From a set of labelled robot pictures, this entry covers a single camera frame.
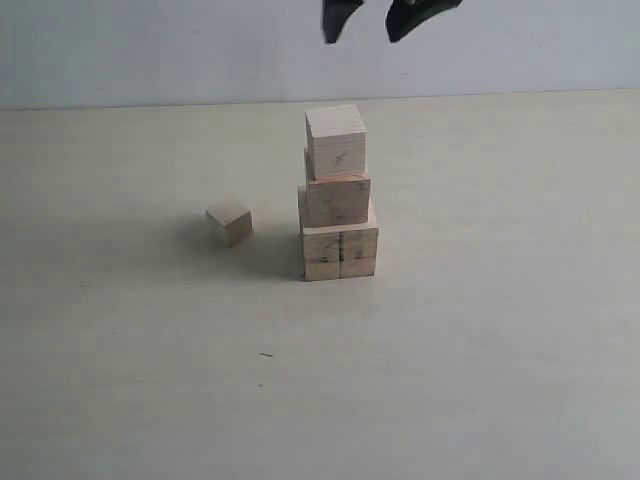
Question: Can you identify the light wooden cube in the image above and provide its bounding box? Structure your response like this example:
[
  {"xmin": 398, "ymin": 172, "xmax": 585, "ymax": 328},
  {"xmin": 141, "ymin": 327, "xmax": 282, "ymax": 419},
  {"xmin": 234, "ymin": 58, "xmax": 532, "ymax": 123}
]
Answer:
[{"xmin": 305, "ymin": 104, "xmax": 367, "ymax": 178}]

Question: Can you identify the medium wooden cube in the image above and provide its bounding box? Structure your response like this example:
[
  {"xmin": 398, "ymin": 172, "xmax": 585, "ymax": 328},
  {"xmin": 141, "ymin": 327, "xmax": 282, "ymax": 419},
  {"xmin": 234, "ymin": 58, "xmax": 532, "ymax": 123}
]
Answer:
[{"xmin": 304, "ymin": 148, "xmax": 371, "ymax": 227}]

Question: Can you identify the small wooden cube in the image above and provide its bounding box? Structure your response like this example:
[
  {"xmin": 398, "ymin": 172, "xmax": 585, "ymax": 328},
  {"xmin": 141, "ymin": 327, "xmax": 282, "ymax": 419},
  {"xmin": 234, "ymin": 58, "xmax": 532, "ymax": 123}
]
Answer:
[{"xmin": 205, "ymin": 200, "xmax": 254, "ymax": 247}]

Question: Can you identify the large wooden cube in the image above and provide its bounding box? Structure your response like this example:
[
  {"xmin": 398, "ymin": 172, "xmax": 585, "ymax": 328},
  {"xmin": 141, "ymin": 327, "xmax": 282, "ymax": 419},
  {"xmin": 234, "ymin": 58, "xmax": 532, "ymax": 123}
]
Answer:
[{"xmin": 297, "ymin": 186, "xmax": 379, "ymax": 281}]

